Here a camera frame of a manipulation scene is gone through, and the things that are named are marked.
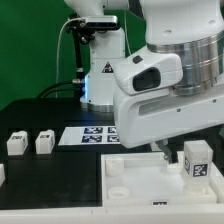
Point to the black camera on stand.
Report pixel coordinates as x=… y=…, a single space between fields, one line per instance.
x=95 y=31

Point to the white square tabletop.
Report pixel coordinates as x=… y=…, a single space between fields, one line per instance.
x=139 y=179

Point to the white part at left edge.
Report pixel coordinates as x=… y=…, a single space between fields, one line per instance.
x=2 y=174

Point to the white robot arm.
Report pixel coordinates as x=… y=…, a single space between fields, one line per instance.
x=173 y=85

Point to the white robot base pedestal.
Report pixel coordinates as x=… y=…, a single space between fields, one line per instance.
x=99 y=84

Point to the white L-shaped obstacle fence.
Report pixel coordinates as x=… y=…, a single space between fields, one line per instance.
x=162 y=214

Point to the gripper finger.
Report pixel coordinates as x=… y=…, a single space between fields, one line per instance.
x=163 y=146

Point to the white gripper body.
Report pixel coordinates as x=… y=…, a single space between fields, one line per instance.
x=152 y=116

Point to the white sheet with tags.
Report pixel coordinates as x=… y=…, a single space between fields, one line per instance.
x=89 y=135

